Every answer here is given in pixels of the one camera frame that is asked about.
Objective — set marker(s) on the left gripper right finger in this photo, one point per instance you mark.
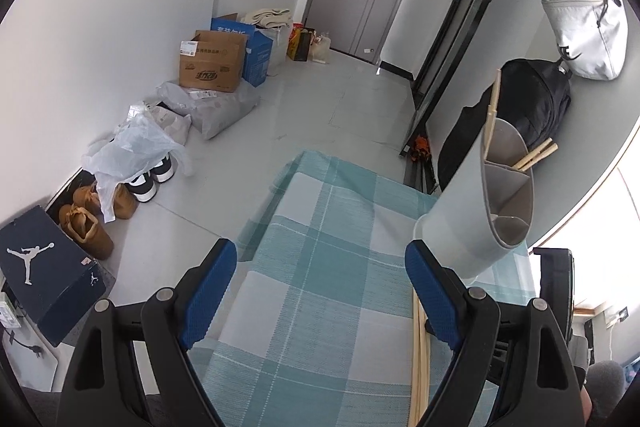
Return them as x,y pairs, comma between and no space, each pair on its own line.
467,319

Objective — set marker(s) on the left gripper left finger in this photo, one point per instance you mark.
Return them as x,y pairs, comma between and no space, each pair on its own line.
103,386

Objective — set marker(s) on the white grey utensil holder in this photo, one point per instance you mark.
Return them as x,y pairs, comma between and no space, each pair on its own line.
486,210

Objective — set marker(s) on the wooden chopstick bundle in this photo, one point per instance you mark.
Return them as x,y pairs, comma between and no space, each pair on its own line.
421,363

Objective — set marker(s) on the chopstick in holder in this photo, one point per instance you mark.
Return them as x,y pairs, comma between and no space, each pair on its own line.
492,113
544,150

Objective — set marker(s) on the navy jordan shoe box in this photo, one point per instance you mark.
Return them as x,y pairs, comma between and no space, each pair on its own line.
54,281

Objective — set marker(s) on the black backpack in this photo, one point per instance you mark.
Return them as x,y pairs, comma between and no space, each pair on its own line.
534,98

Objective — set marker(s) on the brown boots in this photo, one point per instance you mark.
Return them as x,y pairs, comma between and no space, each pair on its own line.
80,219

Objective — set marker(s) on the teal plaid tablecloth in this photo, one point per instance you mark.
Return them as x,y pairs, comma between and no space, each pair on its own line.
319,332

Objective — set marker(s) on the black white sneakers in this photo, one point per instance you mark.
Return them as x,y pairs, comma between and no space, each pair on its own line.
145,187

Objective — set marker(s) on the white plastic bag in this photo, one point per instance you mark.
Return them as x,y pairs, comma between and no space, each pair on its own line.
137,146

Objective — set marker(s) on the white sling bag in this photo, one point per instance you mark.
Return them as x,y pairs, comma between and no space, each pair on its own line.
591,36

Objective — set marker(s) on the grey plastic mailer bag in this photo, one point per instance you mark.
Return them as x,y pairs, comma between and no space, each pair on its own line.
211,111

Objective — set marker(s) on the clear bag by door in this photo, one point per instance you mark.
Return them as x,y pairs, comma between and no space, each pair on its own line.
320,48

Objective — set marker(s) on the black yellow paper bag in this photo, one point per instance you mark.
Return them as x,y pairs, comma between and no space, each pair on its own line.
299,42

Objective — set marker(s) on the brown cardboard box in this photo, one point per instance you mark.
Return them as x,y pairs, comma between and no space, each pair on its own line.
212,60

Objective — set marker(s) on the blue cardboard box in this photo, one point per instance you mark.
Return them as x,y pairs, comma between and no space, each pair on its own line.
257,51

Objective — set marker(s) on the beige cloth pile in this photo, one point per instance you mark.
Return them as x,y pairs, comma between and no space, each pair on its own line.
268,18

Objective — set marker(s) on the black door frame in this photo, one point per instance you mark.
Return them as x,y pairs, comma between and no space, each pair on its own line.
442,60

